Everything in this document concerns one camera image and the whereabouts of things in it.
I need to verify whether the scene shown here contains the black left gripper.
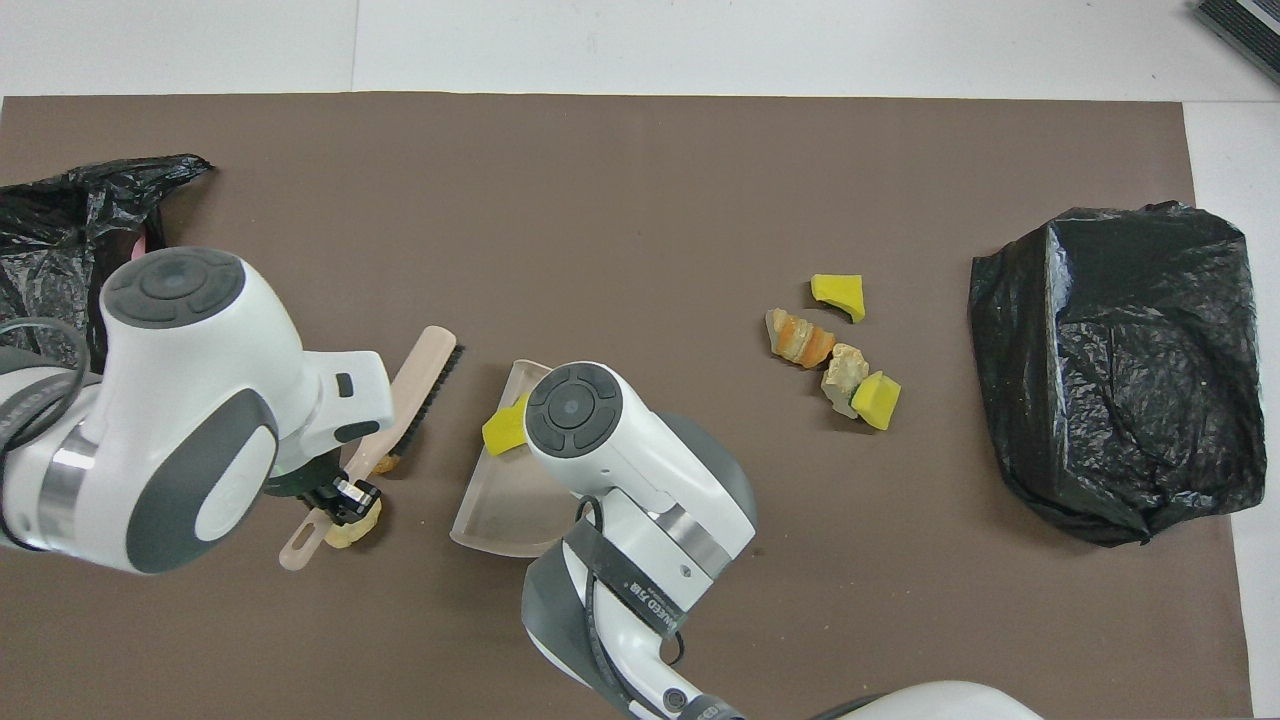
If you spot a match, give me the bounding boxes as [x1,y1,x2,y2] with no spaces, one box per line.
[265,452,382,527]

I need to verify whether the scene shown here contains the pale yellow bread chunk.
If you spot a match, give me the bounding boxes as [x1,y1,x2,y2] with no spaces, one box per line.
[323,497,384,550]

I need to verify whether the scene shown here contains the beige hand brush black bristles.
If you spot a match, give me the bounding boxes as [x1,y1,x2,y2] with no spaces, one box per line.
[279,326,466,572]

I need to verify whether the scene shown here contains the beige plastic dustpan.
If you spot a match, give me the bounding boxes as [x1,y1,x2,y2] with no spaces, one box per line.
[450,359,601,558]

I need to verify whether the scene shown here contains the yellow sponge wedge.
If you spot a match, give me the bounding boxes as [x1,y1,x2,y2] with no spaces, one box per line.
[482,393,531,457]

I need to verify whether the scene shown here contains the orange striped croissant piece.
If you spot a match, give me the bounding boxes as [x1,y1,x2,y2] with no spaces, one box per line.
[765,307,837,369]

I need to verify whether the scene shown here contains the pale bread piece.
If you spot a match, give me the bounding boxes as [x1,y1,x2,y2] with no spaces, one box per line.
[820,343,871,419]

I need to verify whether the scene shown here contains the thin yellow sponge piece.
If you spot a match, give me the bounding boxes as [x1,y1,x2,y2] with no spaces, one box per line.
[810,273,867,324]

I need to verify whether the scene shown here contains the yellow sponge block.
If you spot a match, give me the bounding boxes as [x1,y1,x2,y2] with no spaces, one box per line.
[850,371,902,432]

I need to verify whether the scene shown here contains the black bag bin pink rim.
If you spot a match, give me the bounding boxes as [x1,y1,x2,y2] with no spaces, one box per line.
[0,154,214,376]

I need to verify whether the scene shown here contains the black bag-covered bin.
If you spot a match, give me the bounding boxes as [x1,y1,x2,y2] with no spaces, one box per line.
[968,201,1267,547]

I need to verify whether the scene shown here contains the brown table mat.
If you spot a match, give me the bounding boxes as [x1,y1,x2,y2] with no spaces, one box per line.
[0,93,1253,720]

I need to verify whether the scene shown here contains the dark grey ribbed panel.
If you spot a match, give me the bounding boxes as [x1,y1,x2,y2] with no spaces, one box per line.
[1195,0,1280,86]

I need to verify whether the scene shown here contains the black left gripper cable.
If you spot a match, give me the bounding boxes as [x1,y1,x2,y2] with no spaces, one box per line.
[0,316,96,451]

